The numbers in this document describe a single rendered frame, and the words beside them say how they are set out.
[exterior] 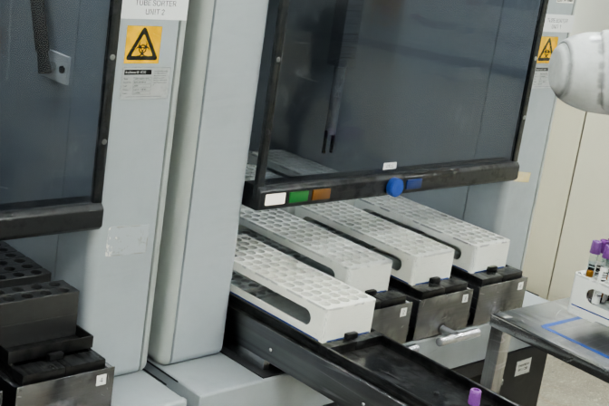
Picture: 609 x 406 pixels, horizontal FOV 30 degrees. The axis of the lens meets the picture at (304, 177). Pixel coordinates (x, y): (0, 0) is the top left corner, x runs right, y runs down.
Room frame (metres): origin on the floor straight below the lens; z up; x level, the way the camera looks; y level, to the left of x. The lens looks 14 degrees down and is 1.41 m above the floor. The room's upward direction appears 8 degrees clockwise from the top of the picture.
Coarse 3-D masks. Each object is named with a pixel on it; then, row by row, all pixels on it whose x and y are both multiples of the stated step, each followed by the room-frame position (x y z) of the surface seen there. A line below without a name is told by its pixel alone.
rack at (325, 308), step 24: (240, 240) 1.69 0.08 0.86; (240, 264) 1.58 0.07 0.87; (264, 264) 1.59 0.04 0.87; (288, 264) 1.61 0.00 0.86; (240, 288) 1.57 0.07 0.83; (264, 288) 1.60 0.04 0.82; (288, 288) 1.50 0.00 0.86; (312, 288) 1.52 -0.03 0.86; (336, 288) 1.54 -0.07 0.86; (288, 312) 1.56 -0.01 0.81; (312, 312) 1.46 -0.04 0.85; (336, 312) 1.46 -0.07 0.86; (360, 312) 1.49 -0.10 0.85; (336, 336) 1.46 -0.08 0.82
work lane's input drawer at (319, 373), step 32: (256, 320) 1.52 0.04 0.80; (256, 352) 1.51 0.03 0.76; (288, 352) 1.46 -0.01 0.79; (320, 352) 1.43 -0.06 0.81; (352, 352) 1.46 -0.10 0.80; (384, 352) 1.48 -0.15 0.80; (416, 352) 1.46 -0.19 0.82; (320, 384) 1.41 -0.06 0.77; (352, 384) 1.37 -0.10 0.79; (384, 384) 1.35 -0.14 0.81; (416, 384) 1.38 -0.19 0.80; (448, 384) 1.40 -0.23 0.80
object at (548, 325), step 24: (504, 312) 1.66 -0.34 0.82; (528, 312) 1.68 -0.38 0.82; (552, 312) 1.70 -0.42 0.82; (504, 336) 1.64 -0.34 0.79; (528, 336) 1.59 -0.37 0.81; (552, 336) 1.59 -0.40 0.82; (576, 336) 1.60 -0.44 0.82; (600, 336) 1.62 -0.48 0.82; (504, 360) 1.64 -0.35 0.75; (576, 360) 1.53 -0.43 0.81; (600, 360) 1.52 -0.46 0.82; (480, 384) 1.65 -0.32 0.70
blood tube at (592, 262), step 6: (594, 240) 1.63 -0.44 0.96; (594, 246) 1.63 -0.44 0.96; (600, 246) 1.63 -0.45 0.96; (594, 252) 1.62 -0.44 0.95; (600, 252) 1.63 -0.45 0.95; (594, 258) 1.63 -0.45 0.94; (588, 264) 1.63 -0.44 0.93; (594, 264) 1.63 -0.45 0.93; (588, 270) 1.63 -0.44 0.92; (594, 270) 1.63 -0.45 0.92; (588, 276) 1.62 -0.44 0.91; (588, 294) 1.62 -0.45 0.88
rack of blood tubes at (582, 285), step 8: (576, 272) 1.64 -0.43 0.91; (584, 272) 1.64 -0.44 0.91; (576, 280) 1.63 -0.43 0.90; (584, 280) 1.62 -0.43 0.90; (592, 280) 1.61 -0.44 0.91; (608, 280) 1.62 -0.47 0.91; (576, 288) 1.62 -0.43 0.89; (584, 288) 1.62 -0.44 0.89; (592, 288) 1.61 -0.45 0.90; (600, 288) 1.60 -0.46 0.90; (608, 288) 1.59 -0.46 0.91; (576, 296) 1.62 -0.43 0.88; (584, 296) 1.61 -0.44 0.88; (568, 304) 1.63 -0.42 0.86; (576, 304) 1.62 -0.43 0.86; (584, 304) 1.61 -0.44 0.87; (592, 304) 1.60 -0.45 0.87; (600, 304) 1.61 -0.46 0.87; (608, 304) 1.62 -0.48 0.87; (576, 312) 1.62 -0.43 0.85; (584, 312) 1.61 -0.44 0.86; (600, 312) 1.59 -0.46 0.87; (608, 312) 1.58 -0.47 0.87; (592, 320) 1.60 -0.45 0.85; (600, 320) 1.59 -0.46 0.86
